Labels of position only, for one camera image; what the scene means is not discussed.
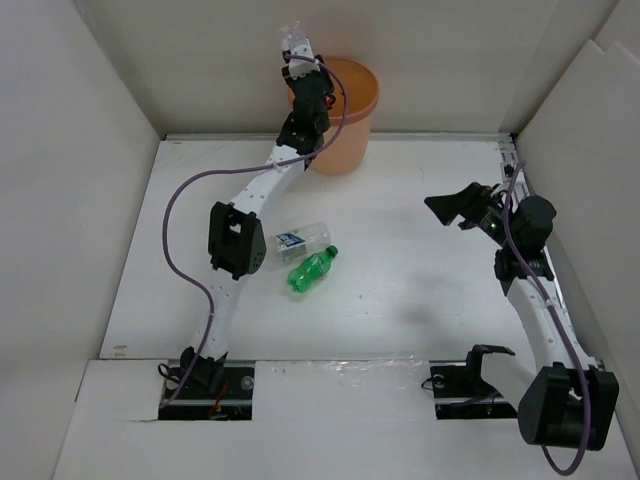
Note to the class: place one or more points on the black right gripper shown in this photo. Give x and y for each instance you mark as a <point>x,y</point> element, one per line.
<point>468,203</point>

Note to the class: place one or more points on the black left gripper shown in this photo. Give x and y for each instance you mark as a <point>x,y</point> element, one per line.
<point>326,88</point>

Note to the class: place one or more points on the red label clear bottle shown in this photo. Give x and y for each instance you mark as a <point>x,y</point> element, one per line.
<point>292,35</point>

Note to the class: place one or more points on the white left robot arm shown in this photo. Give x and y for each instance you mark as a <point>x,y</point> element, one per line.
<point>236,241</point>

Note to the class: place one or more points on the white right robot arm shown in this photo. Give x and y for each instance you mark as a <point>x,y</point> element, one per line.
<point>570,402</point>

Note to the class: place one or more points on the orange plastic bin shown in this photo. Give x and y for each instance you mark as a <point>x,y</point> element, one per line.
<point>347,138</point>

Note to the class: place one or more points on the blue white label bottle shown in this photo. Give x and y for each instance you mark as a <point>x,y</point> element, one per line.
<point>299,242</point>

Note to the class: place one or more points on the green plastic bottle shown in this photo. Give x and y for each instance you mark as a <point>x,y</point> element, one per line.
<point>312,269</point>

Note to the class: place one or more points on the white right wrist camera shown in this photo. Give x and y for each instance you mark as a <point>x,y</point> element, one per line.
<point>509,162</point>

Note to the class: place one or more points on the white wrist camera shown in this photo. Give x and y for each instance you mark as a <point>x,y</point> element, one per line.
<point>509,162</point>
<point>299,58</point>

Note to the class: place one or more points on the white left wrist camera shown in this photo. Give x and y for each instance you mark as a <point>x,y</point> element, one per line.
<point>299,58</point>

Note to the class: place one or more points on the aluminium frame rail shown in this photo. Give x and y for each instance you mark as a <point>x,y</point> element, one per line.
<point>567,376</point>

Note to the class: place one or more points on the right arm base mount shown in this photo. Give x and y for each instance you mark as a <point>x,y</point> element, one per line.
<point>459,391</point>

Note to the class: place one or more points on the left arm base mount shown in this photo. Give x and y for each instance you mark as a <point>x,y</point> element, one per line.
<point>228,397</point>

